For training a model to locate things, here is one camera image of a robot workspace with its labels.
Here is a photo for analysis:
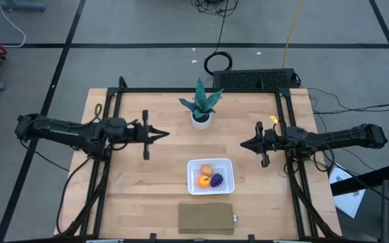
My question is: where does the white perforated plastic basket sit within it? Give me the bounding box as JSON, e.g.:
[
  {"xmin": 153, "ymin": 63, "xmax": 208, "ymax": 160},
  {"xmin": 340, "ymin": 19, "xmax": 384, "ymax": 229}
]
[{"xmin": 186, "ymin": 158, "xmax": 235, "ymax": 196}]

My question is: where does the purple grape bunch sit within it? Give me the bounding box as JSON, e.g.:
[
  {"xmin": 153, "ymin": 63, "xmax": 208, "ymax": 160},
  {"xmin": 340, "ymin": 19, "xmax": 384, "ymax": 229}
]
[{"xmin": 209, "ymin": 173, "xmax": 224, "ymax": 188}]

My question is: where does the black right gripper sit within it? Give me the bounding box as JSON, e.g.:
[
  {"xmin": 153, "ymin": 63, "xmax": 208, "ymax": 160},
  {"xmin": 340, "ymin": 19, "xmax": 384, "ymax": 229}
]
[{"xmin": 240, "ymin": 121, "xmax": 283, "ymax": 168}]

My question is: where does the white printed paper sheet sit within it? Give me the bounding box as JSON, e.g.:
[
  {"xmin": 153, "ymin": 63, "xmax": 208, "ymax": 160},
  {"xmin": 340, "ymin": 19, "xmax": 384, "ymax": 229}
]
[{"xmin": 328, "ymin": 163, "xmax": 367, "ymax": 219}]

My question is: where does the folded olive tan cloth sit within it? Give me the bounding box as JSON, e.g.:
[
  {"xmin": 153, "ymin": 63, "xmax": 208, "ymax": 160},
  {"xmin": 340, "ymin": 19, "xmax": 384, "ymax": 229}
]
[{"xmin": 177, "ymin": 202, "xmax": 238, "ymax": 236}]

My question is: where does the white floor cable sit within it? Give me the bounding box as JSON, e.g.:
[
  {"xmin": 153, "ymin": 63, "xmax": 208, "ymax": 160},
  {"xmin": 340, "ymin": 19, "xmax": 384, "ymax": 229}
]
[{"xmin": 0, "ymin": 0, "xmax": 27, "ymax": 48}]

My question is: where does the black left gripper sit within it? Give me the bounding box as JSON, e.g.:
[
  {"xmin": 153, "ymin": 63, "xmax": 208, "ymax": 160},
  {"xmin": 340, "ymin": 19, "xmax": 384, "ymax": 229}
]
[{"xmin": 126, "ymin": 109, "xmax": 170, "ymax": 161}]

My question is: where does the grey metal stand base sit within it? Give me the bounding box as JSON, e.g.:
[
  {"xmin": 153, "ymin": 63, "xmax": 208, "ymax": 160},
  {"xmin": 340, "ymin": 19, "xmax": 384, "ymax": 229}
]
[{"xmin": 0, "ymin": 0, "xmax": 47, "ymax": 11}]

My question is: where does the black coiled floor cable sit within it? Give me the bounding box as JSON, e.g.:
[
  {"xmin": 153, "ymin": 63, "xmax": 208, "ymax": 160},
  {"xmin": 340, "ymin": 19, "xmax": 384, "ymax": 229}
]
[{"xmin": 203, "ymin": 0, "xmax": 234, "ymax": 76}]

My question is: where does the white round plant pot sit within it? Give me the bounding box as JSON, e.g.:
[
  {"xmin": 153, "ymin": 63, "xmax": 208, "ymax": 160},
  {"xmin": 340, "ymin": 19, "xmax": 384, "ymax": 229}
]
[{"xmin": 190, "ymin": 111, "xmax": 213, "ymax": 130}]

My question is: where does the yellow floor cable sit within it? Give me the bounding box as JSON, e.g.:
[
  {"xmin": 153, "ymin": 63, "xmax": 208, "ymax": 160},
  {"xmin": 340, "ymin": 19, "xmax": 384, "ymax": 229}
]
[{"xmin": 281, "ymin": 0, "xmax": 304, "ymax": 70}]

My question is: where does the green snake plant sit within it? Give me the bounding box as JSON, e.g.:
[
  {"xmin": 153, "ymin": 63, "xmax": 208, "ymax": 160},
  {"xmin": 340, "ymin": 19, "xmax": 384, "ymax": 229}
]
[{"xmin": 178, "ymin": 78, "xmax": 224, "ymax": 119}]

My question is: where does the black power cable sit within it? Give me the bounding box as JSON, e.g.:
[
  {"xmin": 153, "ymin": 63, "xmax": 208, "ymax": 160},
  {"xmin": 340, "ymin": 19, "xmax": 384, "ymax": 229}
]
[{"xmin": 307, "ymin": 86, "xmax": 389, "ymax": 115}]

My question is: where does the black metal rig frame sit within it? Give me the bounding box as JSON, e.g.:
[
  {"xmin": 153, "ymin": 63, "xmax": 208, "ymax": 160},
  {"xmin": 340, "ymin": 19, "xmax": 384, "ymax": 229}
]
[{"xmin": 55, "ymin": 76, "xmax": 342, "ymax": 242}]

